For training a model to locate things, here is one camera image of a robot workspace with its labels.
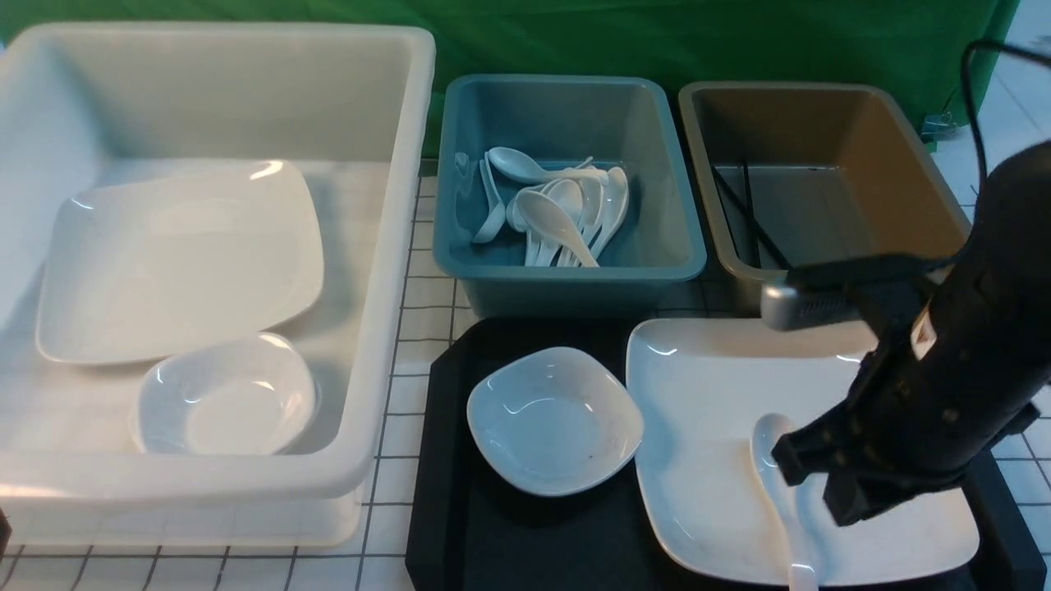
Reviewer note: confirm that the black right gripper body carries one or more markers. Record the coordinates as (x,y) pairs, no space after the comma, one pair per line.
(921,408)

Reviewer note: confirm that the white ceramic soup spoon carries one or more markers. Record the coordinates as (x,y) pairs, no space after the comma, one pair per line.
(800,564)

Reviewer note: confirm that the black chopstick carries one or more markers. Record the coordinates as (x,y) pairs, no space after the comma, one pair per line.
(766,242)
(753,226)

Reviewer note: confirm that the white square rice plate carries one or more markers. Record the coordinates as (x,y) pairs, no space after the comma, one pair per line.
(701,384)

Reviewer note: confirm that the white square small bowl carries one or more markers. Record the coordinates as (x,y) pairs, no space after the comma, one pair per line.
(554,423)

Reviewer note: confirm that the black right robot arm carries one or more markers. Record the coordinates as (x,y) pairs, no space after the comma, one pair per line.
(1003,267)

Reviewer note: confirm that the white square plate in bin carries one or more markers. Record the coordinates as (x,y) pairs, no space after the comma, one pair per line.
(145,270)

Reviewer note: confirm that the brown plastic bin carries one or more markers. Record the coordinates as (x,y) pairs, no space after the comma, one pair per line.
(836,172)

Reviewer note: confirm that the black chopstick in bin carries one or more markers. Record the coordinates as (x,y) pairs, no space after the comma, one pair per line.
(766,242)

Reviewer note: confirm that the metal binder clip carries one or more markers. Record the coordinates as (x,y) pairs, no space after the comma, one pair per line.
(939,127)

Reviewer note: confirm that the green cloth backdrop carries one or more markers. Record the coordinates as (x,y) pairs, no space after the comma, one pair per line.
(910,49)

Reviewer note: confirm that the white spoon right side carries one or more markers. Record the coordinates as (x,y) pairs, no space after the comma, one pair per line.
(613,210)

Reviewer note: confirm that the black plastic serving tray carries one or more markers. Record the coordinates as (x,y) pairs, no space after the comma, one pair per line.
(470,530)

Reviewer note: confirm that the teal plastic bin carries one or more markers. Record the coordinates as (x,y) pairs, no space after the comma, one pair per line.
(560,121)

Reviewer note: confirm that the white spoon front centre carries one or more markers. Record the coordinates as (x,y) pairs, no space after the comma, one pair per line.
(553,228)

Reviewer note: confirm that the white spoon left side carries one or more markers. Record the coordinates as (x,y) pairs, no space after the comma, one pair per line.
(496,209)

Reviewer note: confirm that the white spoon top horizontal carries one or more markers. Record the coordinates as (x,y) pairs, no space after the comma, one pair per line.
(520,167)

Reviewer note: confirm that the white small bowl in bin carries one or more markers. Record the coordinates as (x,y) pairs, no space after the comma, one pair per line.
(252,395)

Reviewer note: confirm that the large white plastic bin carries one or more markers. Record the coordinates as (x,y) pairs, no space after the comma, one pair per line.
(93,104)

